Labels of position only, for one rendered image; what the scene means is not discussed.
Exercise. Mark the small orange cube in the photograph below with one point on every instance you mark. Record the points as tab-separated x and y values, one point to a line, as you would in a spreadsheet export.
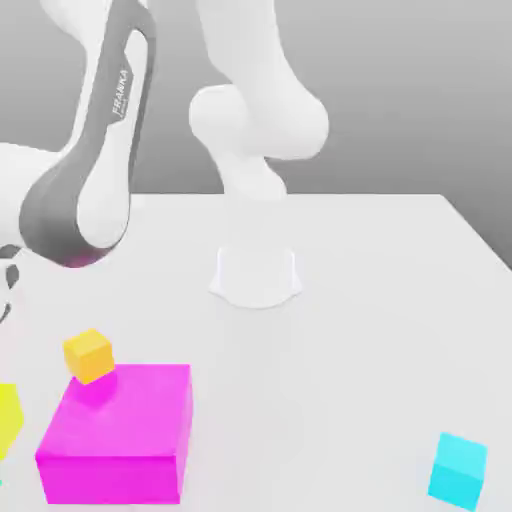
88	356

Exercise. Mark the small cyan cube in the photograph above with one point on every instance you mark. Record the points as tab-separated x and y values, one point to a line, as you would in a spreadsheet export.
458	470

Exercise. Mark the small yellow cube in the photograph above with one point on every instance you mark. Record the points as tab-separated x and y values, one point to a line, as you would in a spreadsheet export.
8	420

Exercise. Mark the large magenta box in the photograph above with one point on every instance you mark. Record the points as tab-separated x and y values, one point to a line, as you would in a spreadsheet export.
120	432

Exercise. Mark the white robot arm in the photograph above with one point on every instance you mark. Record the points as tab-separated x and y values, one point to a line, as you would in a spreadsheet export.
260	120

